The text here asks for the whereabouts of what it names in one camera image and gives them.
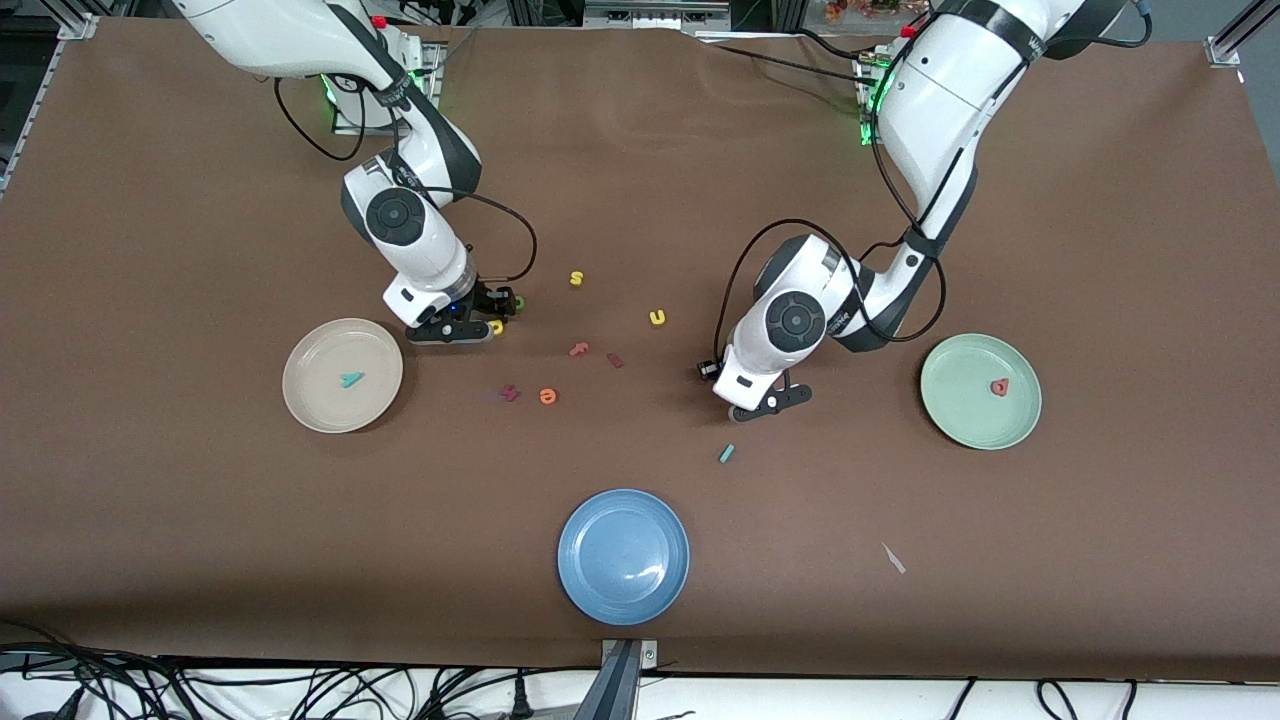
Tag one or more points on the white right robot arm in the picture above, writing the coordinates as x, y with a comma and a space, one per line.
400, 215

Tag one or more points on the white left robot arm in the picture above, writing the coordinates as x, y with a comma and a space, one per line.
940, 90

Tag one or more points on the beige brown plate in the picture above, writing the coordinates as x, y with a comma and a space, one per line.
320, 400

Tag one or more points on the pale green plate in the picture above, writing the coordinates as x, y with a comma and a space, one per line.
960, 400

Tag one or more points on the brown table cover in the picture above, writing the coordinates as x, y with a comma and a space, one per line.
640, 180

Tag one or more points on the small white paper scrap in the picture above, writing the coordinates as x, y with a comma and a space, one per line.
893, 558

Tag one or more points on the blue plate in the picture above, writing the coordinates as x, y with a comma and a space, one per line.
623, 556

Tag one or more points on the grey metal box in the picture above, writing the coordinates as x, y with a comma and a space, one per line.
655, 14

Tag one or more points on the black power plug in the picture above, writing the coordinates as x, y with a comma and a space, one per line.
521, 700

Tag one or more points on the orange artificial leaves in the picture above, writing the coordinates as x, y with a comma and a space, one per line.
860, 8

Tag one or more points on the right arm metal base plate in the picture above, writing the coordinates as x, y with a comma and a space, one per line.
436, 55

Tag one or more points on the grey camera mount pole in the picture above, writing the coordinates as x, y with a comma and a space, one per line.
612, 690

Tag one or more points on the aluminium frame rail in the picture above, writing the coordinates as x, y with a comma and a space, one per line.
80, 27

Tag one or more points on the aluminium frame corner bracket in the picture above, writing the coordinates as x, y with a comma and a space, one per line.
1222, 50

